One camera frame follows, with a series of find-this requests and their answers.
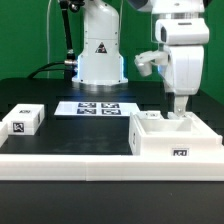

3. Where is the small white box with tag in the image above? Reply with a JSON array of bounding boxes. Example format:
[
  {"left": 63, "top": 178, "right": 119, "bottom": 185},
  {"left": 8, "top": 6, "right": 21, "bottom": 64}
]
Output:
[{"left": 2, "top": 104, "right": 45, "bottom": 135}]

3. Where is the white U-shaped fence frame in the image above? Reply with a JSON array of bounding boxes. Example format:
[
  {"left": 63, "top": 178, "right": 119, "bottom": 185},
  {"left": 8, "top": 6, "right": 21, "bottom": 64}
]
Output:
[{"left": 0, "top": 147, "right": 224, "bottom": 181}]

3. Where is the white door panel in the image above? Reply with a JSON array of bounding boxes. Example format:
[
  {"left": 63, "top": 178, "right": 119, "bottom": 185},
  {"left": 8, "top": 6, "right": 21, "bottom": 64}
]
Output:
[
  {"left": 137, "top": 110, "right": 162, "bottom": 120},
  {"left": 167, "top": 112, "right": 192, "bottom": 120}
]

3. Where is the white cabinet body box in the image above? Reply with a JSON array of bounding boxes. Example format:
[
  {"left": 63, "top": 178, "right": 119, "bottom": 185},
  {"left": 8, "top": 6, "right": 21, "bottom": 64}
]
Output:
[{"left": 129, "top": 112, "right": 224, "bottom": 158}]

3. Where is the black cable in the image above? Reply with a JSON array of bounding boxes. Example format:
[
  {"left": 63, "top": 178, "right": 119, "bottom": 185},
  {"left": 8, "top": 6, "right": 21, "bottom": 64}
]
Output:
[{"left": 27, "top": 61, "right": 74, "bottom": 80}]

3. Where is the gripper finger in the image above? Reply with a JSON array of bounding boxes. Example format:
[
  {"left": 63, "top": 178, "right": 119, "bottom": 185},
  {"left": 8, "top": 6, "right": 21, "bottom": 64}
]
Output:
[{"left": 174, "top": 95, "right": 188, "bottom": 115}]

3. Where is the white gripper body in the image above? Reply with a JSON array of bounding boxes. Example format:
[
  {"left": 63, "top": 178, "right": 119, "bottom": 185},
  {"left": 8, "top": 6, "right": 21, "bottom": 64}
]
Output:
[{"left": 155, "top": 18, "right": 209, "bottom": 95}]

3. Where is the white base sheet with tags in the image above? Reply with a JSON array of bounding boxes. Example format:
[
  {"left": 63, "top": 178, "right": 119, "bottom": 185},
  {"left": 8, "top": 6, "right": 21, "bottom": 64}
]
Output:
[{"left": 55, "top": 101, "right": 139, "bottom": 117}]

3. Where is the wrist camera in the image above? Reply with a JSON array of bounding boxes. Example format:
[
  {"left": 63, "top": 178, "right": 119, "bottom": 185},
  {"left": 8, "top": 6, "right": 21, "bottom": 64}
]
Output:
[{"left": 134, "top": 51, "right": 168, "bottom": 77}]

